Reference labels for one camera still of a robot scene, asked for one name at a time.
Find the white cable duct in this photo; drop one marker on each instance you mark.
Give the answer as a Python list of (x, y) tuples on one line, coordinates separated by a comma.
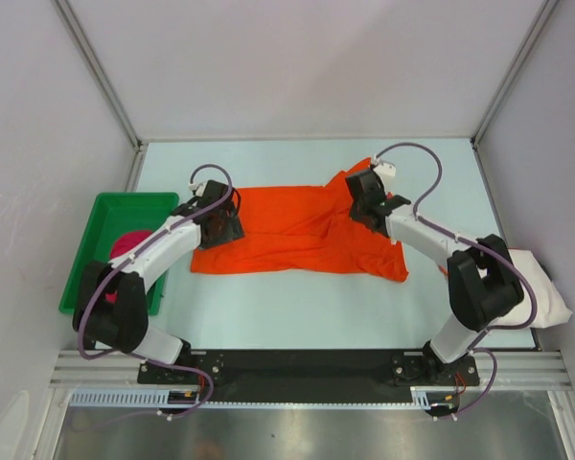
[(183, 399)]

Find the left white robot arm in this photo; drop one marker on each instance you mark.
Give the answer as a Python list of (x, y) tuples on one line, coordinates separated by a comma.
[(112, 305)]

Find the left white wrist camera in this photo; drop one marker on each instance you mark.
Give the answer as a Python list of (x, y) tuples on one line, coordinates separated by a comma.
[(196, 184)]

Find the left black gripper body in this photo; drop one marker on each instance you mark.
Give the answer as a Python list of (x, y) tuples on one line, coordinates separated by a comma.
[(230, 228)]

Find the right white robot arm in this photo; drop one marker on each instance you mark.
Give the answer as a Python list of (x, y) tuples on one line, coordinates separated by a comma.
[(483, 283)]

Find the orange t shirt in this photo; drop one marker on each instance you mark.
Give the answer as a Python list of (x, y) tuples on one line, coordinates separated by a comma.
[(303, 227)]

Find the white folded t shirt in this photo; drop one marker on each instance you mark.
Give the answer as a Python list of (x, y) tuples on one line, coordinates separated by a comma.
[(551, 308)]

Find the green plastic bin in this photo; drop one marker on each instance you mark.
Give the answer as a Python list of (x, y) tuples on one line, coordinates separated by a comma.
[(112, 215)]

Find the aluminium rail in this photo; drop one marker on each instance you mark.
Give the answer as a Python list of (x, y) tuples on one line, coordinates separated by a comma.
[(519, 370)]

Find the magenta t shirt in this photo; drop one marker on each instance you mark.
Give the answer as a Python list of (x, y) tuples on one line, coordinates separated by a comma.
[(126, 243)]

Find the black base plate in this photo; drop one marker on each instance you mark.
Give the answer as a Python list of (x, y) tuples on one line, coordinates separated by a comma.
[(328, 376)]

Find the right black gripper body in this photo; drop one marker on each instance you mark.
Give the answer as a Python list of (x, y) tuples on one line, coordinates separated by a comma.
[(355, 212)]

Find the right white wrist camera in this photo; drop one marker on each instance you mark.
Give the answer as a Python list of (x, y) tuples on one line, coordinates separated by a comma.
[(386, 171)]

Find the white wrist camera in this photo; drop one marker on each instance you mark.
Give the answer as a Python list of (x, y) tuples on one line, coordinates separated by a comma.
[(386, 171), (196, 184)]

